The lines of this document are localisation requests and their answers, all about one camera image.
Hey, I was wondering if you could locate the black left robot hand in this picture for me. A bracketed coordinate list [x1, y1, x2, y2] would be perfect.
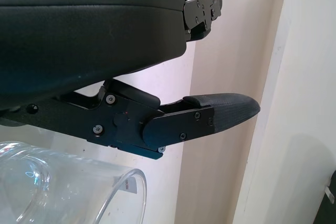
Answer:
[0, 0, 261, 161]

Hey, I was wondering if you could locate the clear glass cup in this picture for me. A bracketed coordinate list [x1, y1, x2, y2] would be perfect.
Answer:
[0, 141, 147, 224]

